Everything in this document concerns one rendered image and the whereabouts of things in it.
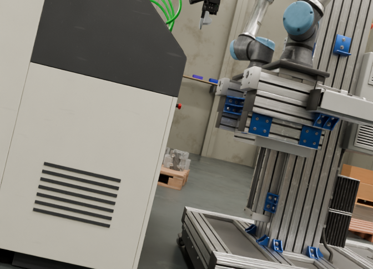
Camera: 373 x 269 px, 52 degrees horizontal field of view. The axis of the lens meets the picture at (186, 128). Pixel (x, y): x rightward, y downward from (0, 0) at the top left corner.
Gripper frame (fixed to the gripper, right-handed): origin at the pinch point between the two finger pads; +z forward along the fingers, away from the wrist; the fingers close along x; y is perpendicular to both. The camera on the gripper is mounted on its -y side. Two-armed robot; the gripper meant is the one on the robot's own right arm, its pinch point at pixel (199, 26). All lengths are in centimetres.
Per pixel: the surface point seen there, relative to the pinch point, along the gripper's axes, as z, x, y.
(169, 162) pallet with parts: 96, 267, 9
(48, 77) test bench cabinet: 46, -47, -53
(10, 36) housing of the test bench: 34, -47, -70
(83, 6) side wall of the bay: 16, -47, -46
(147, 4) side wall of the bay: 9, -47, -23
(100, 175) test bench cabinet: 77, -47, -25
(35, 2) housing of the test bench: 19, -47, -64
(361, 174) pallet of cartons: 61, 593, 417
